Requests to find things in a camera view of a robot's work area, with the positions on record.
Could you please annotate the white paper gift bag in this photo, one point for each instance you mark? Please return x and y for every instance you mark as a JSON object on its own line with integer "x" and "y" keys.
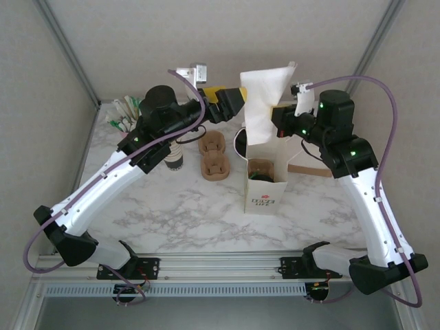
{"x": 261, "y": 103}

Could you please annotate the pulp cup carrier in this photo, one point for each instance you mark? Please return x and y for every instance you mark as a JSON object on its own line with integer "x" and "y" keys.
{"x": 263, "y": 164}
{"x": 213, "y": 161}

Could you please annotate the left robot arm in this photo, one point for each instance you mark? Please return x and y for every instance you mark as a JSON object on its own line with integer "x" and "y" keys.
{"x": 86, "y": 206}

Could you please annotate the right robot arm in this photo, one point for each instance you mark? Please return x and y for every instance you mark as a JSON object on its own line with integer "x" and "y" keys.
{"x": 371, "y": 213}

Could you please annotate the green wrapped straw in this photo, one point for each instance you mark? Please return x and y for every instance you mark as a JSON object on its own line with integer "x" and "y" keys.
{"x": 137, "y": 102}

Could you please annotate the brown cardboard tray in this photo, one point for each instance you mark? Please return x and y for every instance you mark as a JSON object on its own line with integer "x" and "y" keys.
{"x": 309, "y": 170}

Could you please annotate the small controller board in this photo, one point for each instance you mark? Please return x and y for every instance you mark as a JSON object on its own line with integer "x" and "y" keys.
{"x": 125, "y": 290}
{"x": 318, "y": 290}

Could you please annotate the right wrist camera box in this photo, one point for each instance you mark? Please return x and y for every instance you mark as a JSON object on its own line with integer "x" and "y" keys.
{"x": 305, "y": 99}

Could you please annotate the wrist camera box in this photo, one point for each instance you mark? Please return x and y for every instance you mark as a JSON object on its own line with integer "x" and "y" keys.
{"x": 199, "y": 72}
{"x": 305, "y": 99}

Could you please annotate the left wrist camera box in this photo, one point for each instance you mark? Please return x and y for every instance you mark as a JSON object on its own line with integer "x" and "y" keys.
{"x": 199, "y": 72}

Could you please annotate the aluminium frame post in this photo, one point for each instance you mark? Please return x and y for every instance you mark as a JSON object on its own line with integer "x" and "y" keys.
{"x": 68, "y": 51}
{"x": 29, "y": 309}
{"x": 409, "y": 321}
{"x": 369, "y": 51}

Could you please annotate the aluminium table side rail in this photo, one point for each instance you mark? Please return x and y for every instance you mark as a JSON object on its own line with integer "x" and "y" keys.
{"x": 80, "y": 172}

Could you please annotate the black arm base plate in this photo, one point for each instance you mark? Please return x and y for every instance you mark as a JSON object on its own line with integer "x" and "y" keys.
{"x": 290, "y": 268}
{"x": 151, "y": 266}

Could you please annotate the aluminium mounting rail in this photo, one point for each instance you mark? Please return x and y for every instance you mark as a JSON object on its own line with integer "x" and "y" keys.
{"x": 220, "y": 266}

